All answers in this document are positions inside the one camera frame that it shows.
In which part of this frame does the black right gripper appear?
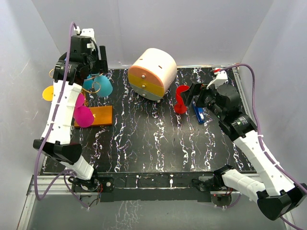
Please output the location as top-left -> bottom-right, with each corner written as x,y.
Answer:
180,81 -> 224,119

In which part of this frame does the blue wine glass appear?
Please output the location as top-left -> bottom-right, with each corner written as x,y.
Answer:
83,75 -> 94,90
94,75 -> 113,97

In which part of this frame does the red wine glass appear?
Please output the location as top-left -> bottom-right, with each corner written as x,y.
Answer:
174,85 -> 189,114

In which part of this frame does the pink wine glass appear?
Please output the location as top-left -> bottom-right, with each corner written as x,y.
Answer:
73,93 -> 94,128

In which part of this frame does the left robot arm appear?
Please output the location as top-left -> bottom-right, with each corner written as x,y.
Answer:
33,35 -> 108,191

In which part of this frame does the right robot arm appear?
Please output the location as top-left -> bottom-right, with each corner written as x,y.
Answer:
180,83 -> 307,220

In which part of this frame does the yellow wine glass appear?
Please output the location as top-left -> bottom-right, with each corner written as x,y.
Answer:
42,85 -> 54,102

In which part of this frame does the blue stapler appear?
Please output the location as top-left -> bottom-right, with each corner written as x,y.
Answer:
192,101 -> 205,124

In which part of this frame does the round three-drawer cabinet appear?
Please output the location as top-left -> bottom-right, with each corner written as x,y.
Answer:
128,48 -> 177,102

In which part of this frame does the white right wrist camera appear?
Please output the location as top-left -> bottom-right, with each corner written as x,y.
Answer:
206,68 -> 228,89

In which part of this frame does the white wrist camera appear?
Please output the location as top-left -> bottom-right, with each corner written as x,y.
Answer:
206,68 -> 228,89
74,26 -> 95,41

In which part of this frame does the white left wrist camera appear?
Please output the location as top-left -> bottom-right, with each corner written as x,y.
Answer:
74,26 -> 95,41

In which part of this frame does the gold wire glass rack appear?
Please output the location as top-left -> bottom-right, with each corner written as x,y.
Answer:
49,68 -> 113,129

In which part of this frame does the black front mounting rail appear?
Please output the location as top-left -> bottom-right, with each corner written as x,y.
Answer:
71,171 -> 231,204

